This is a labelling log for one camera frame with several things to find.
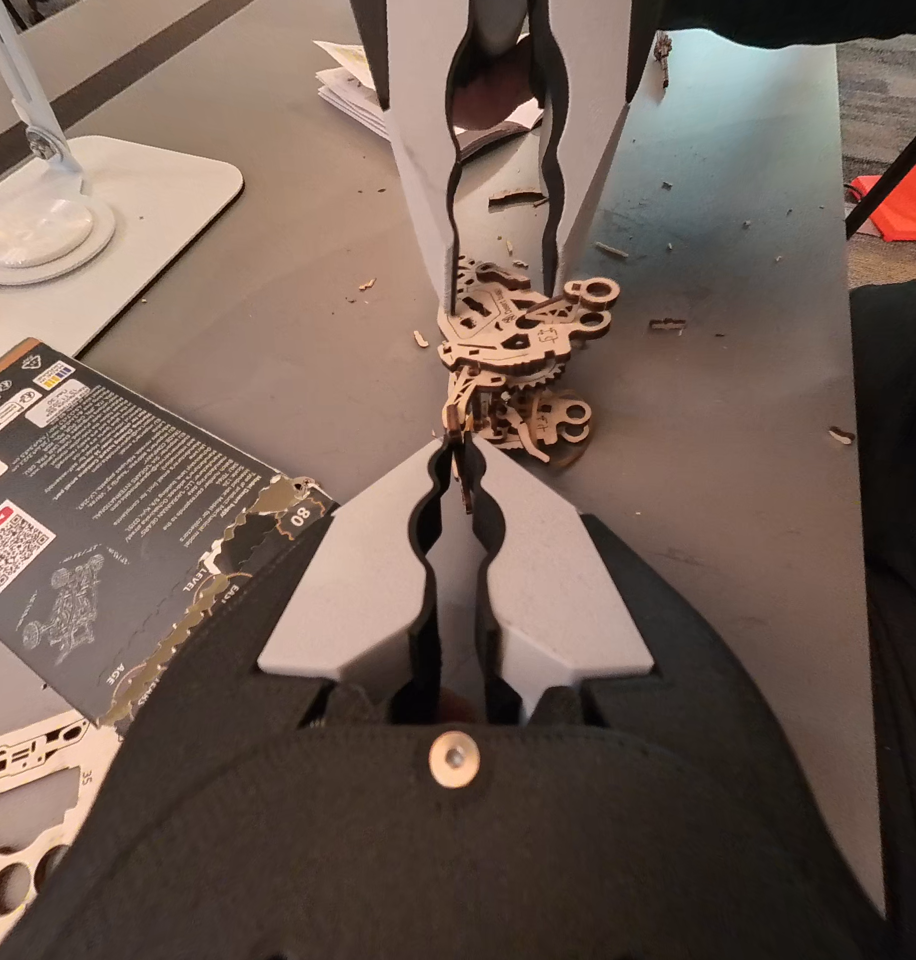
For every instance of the black model kit box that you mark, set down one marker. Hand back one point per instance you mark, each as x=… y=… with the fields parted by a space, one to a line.
x=128 y=525

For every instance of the white document stand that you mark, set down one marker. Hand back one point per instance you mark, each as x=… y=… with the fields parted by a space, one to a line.
x=150 y=195

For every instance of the wooden model frame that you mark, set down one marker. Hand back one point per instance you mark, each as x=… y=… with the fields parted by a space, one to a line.
x=503 y=405

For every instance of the punched wooden parts sheet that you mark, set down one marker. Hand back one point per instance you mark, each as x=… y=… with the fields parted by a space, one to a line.
x=23 y=825

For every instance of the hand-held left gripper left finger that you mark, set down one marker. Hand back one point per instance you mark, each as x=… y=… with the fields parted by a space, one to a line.
x=345 y=600

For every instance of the black metal pole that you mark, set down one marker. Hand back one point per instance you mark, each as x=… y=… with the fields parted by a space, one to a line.
x=889 y=176

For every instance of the short dark wooden rod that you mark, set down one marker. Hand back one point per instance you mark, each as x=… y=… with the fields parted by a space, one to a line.
x=667 y=325

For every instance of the orange floor object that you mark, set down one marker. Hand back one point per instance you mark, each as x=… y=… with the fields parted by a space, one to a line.
x=911 y=202

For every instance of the person's right hand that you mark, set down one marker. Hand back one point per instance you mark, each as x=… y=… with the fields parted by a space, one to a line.
x=495 y=90

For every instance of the pale wooden offcut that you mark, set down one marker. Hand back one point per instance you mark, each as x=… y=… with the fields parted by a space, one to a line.
x=514 y=196

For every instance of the small notched wooden piece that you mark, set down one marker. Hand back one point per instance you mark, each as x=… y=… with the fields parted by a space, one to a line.
x=841 y=435

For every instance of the folded instruction booklet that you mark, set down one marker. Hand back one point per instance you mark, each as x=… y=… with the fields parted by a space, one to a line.
x=345 y=90

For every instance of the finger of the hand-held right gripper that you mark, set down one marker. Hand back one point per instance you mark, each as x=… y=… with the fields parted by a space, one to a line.
x=593 y=112
x=420 y=112

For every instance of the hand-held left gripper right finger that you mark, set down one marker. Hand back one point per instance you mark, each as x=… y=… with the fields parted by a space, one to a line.
x=570 y=600

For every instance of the wooden body plate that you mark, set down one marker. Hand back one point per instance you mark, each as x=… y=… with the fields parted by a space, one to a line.
x=503 y=330

